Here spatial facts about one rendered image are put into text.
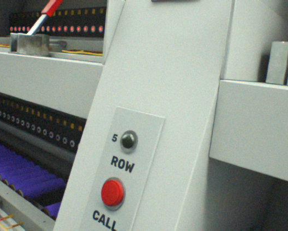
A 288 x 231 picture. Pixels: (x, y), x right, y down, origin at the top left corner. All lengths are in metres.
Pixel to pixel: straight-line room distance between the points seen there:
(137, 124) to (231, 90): 0.06
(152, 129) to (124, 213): 0.05
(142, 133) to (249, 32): 0.09
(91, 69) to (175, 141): 0.10
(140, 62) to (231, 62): 0.06
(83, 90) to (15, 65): 0.12
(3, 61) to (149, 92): 0.22
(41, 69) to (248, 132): 0.20
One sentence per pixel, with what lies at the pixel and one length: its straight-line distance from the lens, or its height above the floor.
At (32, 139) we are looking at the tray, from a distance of 0.59.
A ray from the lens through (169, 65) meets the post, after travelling 0.19.
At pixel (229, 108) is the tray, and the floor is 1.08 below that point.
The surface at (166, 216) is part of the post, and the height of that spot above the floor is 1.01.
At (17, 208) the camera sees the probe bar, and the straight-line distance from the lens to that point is 0.36.
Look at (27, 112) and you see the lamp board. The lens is 0.61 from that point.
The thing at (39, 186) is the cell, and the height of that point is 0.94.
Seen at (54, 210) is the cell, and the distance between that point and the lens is 0.37.
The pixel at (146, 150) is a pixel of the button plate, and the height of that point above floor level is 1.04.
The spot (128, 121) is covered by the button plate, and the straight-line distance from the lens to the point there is 0.19.
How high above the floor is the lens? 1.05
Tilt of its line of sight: 3 degrees up
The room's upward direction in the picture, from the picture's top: 17 degrees clockwise
